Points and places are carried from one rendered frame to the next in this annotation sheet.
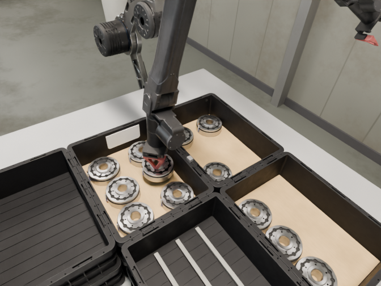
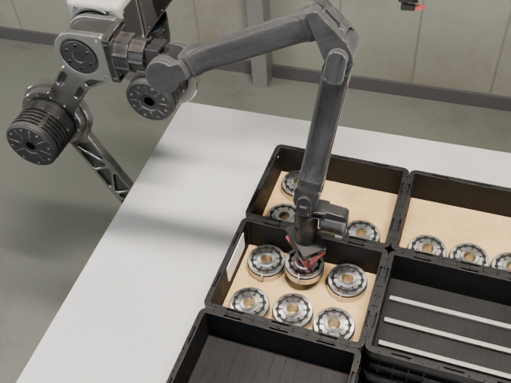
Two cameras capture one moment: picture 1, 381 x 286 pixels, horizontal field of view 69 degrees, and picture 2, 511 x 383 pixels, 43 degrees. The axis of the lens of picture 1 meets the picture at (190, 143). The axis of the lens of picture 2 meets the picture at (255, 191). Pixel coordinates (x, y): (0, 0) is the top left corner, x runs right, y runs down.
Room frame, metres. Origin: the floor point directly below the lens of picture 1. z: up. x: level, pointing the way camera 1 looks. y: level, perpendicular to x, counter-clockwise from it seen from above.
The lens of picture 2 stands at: (-0.23, 0.69, 2.27)
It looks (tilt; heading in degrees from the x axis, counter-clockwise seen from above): 47 degrees down; 331
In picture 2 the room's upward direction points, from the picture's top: 5 degrees counter-clockwise
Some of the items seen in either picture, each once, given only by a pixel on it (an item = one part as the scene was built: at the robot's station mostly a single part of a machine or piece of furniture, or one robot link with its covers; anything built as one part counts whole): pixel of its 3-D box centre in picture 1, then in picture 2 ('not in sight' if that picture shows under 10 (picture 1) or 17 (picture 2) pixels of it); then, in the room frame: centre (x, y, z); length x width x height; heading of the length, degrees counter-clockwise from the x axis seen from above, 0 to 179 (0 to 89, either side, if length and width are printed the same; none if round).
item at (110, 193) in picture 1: (122, 189); (293, 310); (0.51, 0.20, 0.86); 0.10 x 0.10 x 0.01
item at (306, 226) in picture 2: (157, 121); (309, 217); (0.59, 0.09, 1.08); 0.07 x 0.06 x 0.07; 39
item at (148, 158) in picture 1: (156, 155); (307, 253); (0.58, 0.10, 0.94); 0.07 x 0.07 x 0.09; 82
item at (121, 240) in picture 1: (136, 168); (297, 279); (0.55, 0.16, 0.92); 0.40 x 0.30 x 0.02; 38
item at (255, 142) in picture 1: (212, 144); (328, 206); (0.73, -0.08, 0.87); 0.40 x 0.30 x 0.11; 38
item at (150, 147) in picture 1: (157, 136); (306, 232); (0.59, 0.10, 1.01); 0.10 x 0.07 x 0.07; 172
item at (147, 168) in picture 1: (157, 164); (304, 261); (0.60, 0.10, 0.89); 0.10 x 0.10 x 0.01
